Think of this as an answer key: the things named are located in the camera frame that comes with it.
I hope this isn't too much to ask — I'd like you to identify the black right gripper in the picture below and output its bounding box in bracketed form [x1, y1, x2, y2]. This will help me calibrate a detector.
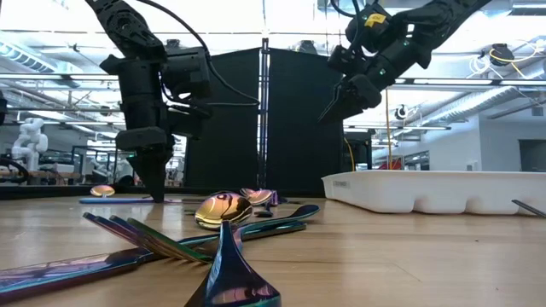
[319, 40, 400, 124]

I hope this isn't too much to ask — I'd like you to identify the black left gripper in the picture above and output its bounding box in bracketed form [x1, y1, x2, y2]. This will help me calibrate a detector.
[115, 100, 176, 202]

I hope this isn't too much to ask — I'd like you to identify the iridescent rainbow table knife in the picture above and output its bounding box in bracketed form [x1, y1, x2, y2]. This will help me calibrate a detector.
[0, 203, 322, 304]
[78, 196, 183, 206]

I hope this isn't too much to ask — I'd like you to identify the black cabinet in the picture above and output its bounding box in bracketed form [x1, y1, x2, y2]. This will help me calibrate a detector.
[343, 130, 373, 172]

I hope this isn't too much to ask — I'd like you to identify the red equipment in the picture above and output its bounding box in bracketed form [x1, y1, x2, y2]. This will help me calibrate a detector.
[375, 156, 404, 171]

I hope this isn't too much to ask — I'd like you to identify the black folding partition screen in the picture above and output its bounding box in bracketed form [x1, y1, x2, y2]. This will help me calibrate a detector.
[183, 38, 346, 196]

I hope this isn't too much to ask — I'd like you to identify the yellow tape tag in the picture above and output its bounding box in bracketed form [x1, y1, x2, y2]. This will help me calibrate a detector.
[364, 13, 387, 28]

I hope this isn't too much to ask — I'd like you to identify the white plastic cutlery tray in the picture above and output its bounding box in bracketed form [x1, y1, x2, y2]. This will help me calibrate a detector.
[322, 170, 546, 216]

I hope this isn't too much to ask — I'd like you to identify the yellow cable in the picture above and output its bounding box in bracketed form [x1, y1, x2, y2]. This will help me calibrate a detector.
[343, 87, 394, 172]

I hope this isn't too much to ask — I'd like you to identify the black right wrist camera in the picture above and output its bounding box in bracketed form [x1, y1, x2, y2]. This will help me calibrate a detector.
[344, 3, 396, 43]

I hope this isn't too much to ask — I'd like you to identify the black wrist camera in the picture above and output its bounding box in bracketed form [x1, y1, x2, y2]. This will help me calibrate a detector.
[163, 45, 213, 101]
[344, 3, 396, 43]

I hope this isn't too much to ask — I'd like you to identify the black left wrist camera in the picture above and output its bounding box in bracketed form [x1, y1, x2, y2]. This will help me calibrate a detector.
[163, 45, 213, 101]

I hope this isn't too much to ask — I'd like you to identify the black aluminium table frame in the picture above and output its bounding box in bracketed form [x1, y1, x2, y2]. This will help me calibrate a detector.
[0, 182, 329, 201]

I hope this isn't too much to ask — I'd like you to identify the silver ventilation duct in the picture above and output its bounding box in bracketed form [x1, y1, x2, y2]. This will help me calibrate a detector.
[409, 84, 530, 129]

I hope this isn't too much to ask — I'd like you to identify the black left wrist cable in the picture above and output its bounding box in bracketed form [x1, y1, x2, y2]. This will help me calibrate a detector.
[136, 0, 262, 142]

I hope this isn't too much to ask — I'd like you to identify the black ceiling cable reel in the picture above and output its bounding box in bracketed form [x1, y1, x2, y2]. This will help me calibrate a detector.
[488, 42, 516, 67]

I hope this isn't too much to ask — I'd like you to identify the black wall monitor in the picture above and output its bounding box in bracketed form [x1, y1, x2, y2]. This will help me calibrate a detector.
[518, 138, 546, 172]

